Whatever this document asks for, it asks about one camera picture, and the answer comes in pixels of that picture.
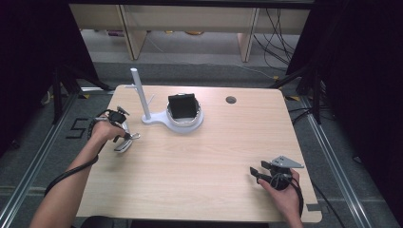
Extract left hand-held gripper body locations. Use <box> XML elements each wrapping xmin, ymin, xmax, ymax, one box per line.
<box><xmin>94</xmin><ymin>105</ymin><xmax>131</xmax><ymax>125</ymax></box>

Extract white stand with pole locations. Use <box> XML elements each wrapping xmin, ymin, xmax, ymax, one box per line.
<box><xmin>124</xmin><ymin>67</ymin><xmax>204</xmax><ymax>134</ymax></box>

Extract person's right hand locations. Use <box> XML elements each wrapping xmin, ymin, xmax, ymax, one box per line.
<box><xmin>257</xmin><ymin>168</ymin><xmax>302</xmax><ymax>220</ymax></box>

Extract black curtain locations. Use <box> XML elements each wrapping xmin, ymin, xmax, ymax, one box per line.
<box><xmin>0</xmin><ymin>0</ymin><xmax>99</xmax><ymax>156</ymax></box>
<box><xmin>286</xmin><ymin>0</ymin><xmax>403</xmax><ymax>219</ymax></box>

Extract black metal stand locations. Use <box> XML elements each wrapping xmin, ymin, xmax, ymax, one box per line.
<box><xmin>50</xmin><ymin>61</ymin><xmax>116</xmax><ymax>125</ymax></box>
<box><xmin>268</xmin><ymin>61</ymin><xmax>329</xmax><ymax>125</ymax></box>

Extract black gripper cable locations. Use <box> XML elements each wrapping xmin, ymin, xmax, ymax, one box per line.
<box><xmin>289</xmin><ymin>175</ymin><xmax>306</xmax><ymax>219</ymax></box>
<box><xmin>43</xmin><ymin>108</ymin><xmax>110</xmax><ymax>198</ymax></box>

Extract aluminium floor rail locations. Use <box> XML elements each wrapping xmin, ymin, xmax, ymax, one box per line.
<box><xmin>0</xmin><ymin>91</ymin><xmax>82</xmax><ymax>228</ymax></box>
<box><xmin>298</xmin><ymin>94</ymin><xmax>376</xmax><ymax>228</ymax></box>

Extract white bowl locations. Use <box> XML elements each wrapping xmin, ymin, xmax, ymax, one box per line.
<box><xmin>165</xmin><ymin>92</ymin><xmax>202</xmax><ymax>128</ymax></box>

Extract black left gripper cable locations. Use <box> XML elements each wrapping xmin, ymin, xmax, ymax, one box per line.
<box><xmin>43</xmin><ymin>108</ymin><xmax>110</xmax><ymax>198</ymax></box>

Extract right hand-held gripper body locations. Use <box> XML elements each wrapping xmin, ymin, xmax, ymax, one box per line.
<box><xmin>260</xmin><ymin>155</ymin><xmax>305</xmax><ymax>192</ymax></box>

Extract person's left hand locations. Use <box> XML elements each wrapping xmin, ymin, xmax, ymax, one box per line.
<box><xmin>89</xmin><ymin>118</ymin><xmax>127</xmax><ymax>143</ymax></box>

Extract black floor cables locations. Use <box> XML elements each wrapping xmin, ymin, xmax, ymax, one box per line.
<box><xmin>252</xmin><ymin>8</ymin><xmax>307</xmax><ymax>81</ymax></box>

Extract beige wooden desk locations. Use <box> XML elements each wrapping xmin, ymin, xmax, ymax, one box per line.
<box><xmin>69</xmin><ymin>4</ymin><xmax>312</xmax><ymax>63</ymax></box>

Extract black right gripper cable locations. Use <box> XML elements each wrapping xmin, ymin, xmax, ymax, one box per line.
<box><xmin>289</xmin><ymin>175</ymin><xmax>306</xmax><ymax>219</ymax></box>

